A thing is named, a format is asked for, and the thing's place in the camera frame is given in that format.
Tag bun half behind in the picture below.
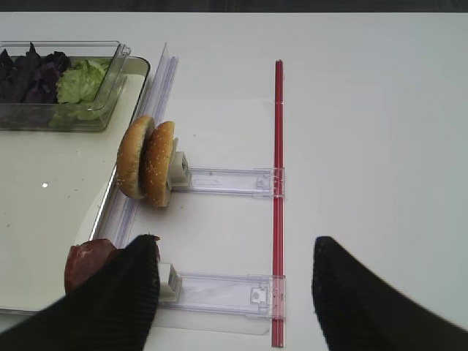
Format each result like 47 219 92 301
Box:
116 116 154 200

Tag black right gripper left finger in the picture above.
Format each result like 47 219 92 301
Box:
0 235 161 351

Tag green lettuce leaves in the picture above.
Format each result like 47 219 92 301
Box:
49 58 110 129

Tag sesame bun top half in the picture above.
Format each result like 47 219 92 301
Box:
142 121 175 208

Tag white serving tray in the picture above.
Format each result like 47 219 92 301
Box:
1 57 151 313

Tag clear pusher track with meat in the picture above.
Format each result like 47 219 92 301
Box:
159 263 285 320

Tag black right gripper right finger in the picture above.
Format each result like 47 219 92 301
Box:
312 236 467 350

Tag purple lettuce leaves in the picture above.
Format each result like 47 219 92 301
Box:
1 45 71 104

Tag clear pusher track with bun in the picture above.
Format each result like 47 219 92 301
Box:
168 151 284 198

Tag clear plastic salad container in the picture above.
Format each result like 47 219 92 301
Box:
1 41 130 132

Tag red rail right side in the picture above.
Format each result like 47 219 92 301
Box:
270 60 285 348

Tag red meat slices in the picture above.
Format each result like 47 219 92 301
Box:
64 234 161 299

